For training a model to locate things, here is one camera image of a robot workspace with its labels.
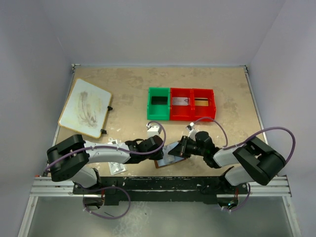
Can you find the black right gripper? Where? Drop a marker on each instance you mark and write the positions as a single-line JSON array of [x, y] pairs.
[[180, 150]]

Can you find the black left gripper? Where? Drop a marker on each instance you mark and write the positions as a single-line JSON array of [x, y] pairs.
[[157, 156]]

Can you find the white credit card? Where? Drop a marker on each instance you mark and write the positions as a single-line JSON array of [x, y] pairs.
[[166, 149]]

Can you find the brown leather card holder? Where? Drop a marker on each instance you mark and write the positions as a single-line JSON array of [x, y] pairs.
[[161, 163]]

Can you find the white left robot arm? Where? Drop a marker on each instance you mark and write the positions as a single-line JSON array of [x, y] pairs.
[[68, 159]]

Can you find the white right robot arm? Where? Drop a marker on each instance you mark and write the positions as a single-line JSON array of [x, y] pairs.
[[257, 162]]

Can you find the black card in bin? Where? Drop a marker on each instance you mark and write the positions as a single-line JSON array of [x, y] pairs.
[[159, 100]]

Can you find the silver card in bin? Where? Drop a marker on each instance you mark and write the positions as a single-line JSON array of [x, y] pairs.
[[180, 101]]

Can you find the gold card in bin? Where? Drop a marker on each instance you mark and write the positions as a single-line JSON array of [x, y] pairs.
[[202, 102]]

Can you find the green plastic bin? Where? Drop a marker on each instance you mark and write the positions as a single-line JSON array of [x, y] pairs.
[[158, 105]]

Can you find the clear plastic packet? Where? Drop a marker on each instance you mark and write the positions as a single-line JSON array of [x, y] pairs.
[[116, 168]]

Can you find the red bin right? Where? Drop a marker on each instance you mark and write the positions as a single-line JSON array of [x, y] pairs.
[[200, 112]]

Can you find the white board yellow rim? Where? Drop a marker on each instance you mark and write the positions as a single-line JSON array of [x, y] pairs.
[[86, 109]]

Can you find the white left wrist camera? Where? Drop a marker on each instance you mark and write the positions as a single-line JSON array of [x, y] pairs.
[[153, 130]]

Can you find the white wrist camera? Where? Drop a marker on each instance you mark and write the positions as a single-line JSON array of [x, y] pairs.
[[191, 130], [153, 130]]

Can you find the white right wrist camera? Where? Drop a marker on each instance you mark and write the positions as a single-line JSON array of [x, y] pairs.
[[191, 130]]

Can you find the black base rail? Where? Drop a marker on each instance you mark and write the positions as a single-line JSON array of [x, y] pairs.
[[206, 189]]

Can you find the metal corner bracket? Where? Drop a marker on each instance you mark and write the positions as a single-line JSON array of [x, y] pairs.
[[74, 66]]

